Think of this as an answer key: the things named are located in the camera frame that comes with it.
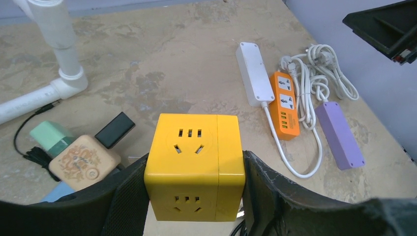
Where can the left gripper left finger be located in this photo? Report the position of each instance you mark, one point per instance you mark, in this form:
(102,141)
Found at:
(115,206)

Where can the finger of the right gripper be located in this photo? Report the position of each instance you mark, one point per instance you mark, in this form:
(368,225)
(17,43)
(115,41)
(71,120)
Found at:
(390,29)

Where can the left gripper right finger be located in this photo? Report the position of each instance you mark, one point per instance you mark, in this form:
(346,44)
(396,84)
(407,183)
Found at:
(277,206)

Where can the wooden cube adapter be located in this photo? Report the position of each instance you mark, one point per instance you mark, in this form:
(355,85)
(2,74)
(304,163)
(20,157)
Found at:
(84,162)

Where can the black power adapter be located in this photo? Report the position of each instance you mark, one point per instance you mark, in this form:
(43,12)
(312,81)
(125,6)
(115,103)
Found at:
(115,130)

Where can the yellow cube socket adapter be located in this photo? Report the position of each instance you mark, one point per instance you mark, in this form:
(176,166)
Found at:
(195,168)

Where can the purple power strip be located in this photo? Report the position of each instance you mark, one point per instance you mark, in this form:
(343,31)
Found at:
(341,141)

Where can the orange power strip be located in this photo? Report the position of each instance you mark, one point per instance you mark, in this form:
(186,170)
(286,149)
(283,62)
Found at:
(283,109)

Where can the white power strip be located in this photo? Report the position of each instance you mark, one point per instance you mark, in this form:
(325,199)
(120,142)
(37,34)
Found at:
(254,75)

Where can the green cube adapter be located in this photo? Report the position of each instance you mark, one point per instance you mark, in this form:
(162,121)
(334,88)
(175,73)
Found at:
(53,137)

